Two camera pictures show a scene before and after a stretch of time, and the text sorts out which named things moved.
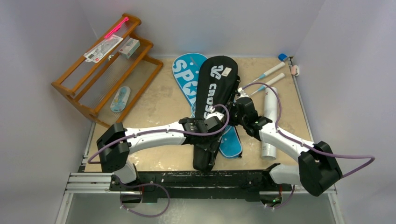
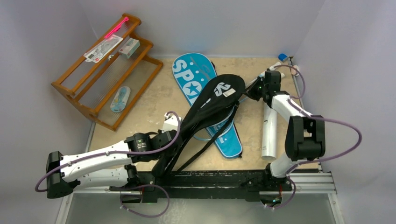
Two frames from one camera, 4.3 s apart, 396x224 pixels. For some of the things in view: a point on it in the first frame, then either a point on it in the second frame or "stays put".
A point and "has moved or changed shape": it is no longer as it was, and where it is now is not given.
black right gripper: [238, 101] to [256, 91]
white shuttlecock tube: [268, 151] stays put
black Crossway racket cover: [215, 88] has moved or changed shape
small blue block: [282, 57] stays put
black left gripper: [210, 145] to [170, 152]
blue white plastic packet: [119, 100] stays put
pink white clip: [295, 70] stays put
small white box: [129, 47] stays put
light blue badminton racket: [270, 71] stays put
